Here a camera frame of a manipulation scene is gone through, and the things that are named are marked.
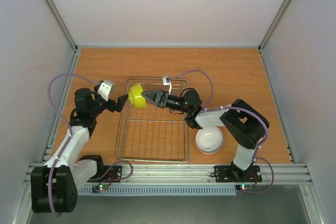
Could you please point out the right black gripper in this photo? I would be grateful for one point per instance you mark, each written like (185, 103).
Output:
(163, 99)

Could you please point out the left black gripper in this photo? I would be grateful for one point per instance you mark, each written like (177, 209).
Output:
(120, 104)

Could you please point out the yellow-green bowl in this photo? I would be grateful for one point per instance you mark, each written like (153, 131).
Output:
(135, 96)

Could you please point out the white bowl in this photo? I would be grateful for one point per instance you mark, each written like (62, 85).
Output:
(209, 140)

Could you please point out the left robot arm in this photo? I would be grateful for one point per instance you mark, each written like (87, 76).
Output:
(55, 186)

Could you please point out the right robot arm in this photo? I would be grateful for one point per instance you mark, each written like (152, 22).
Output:
(247, 126)

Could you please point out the left circuit board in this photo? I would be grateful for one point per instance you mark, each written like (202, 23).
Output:
(99, 188)

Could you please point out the circuit board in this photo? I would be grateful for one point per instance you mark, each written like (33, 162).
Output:
(244, 187)
(99, 188)

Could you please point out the right circuit board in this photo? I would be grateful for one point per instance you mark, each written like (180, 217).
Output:
(244, 187)

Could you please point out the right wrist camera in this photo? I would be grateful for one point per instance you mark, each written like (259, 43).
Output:
(167, 82)

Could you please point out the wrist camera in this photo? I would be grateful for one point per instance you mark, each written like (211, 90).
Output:
(105, 88)
(167, 82)

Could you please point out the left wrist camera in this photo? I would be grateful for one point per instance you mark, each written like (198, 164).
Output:
(105, 88)

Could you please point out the wire dish rack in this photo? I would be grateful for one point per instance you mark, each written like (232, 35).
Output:
(152, 134)

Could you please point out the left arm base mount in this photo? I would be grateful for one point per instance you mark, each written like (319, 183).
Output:
(115, 173)

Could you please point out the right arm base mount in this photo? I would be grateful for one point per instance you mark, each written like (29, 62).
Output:
(225, 174)

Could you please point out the slotted cable duct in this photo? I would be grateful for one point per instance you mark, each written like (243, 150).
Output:
(159, 190)

